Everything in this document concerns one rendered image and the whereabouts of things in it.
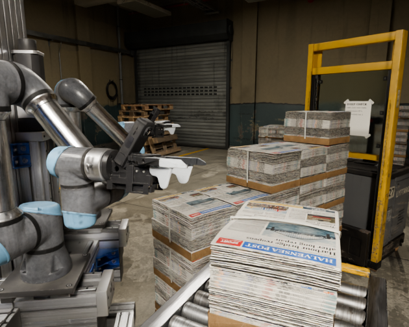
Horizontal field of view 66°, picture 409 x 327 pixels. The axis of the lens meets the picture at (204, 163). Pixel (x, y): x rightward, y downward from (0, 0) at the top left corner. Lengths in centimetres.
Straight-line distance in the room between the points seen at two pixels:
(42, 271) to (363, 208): 254
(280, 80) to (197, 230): 734
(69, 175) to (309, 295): 59
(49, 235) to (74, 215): 30
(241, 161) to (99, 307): 122
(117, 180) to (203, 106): 875
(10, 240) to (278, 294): 69
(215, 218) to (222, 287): 81
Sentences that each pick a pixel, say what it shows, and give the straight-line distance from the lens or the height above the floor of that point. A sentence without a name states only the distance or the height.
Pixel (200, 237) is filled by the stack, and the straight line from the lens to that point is 155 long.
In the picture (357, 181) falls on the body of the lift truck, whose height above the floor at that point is 69.
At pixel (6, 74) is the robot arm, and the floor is 142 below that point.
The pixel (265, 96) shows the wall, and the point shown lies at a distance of 871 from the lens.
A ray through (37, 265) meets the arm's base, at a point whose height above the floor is 87.
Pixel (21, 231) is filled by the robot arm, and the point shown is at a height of 101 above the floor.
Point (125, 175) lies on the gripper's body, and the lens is 70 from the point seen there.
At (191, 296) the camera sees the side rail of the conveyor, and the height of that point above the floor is 80.
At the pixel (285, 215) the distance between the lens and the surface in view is 96.
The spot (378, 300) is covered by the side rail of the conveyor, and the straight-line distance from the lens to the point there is 109.
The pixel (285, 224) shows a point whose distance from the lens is 89.
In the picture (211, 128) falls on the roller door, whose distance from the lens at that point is 931.
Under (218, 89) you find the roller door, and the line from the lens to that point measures 918.
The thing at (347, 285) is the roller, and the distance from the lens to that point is 113.
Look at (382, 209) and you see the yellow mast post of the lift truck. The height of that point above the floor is 54.
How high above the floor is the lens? 136
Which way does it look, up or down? 11 degrees down
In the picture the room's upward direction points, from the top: straight up
